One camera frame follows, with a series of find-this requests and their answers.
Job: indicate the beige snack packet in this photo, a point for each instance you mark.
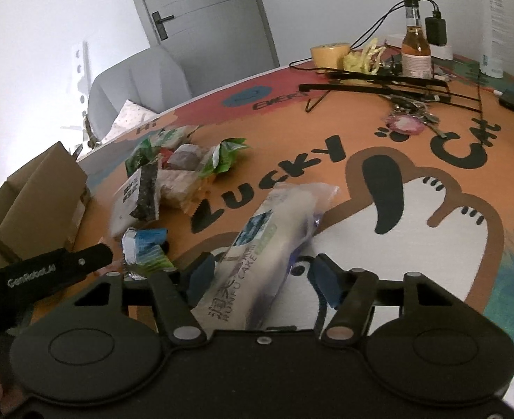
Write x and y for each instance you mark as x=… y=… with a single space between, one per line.
x=178 y=187

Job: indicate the white plastic bottle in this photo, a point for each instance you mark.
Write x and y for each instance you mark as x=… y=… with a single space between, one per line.
x=493 y=30

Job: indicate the yellow tape roll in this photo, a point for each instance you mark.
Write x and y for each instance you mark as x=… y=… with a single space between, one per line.
x=329 y=54

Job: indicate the blue green snack packet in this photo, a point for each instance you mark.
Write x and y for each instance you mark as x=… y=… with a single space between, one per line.
x=145 y=248

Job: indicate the dark green snack packet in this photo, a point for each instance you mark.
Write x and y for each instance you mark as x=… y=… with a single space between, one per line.
x=141 y=157

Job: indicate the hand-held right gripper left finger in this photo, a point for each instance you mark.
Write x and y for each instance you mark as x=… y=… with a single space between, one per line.
x=200 y=278

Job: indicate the orange printed table mat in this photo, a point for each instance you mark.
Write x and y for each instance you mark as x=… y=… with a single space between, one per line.
x=283 y=148

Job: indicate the white perforated rack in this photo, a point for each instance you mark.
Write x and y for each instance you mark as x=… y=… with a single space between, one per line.
x=81 y=83

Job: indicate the grey door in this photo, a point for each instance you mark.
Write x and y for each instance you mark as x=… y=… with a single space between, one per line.
x=213 y=13

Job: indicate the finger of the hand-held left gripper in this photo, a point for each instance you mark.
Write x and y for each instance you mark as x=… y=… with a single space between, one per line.
x=89 y=259

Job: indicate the pale green snack packet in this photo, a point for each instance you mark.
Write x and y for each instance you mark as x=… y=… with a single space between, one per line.
x=176 y=135

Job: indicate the long white cake packet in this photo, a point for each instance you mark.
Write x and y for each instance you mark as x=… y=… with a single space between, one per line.
x=265 y=244

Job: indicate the crumpled yellow wrapper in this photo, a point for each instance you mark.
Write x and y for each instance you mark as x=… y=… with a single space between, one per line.
x=364 y=59

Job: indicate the black folding stand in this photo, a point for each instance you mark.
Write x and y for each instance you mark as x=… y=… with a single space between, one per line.
x=370 y=88

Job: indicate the amber glass bottle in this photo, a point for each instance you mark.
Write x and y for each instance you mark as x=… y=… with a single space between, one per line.
x=415 y=50

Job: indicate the green white snack packet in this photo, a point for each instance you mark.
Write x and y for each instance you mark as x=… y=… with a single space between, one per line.
x=224 y=157

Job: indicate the white black seaweed packet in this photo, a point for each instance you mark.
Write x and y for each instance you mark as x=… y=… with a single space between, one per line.
x=134 y=196

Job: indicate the grey chair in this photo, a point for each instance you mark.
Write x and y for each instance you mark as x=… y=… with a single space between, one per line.
x=139 y=78

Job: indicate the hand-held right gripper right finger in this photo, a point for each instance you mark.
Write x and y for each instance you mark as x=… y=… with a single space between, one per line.
x=327 y=283

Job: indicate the brown cardboard box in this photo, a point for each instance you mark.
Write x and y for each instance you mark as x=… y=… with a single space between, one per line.
x=30 y=196

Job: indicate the black charger adapter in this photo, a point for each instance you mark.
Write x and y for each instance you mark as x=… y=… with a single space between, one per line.
x=436 y=28

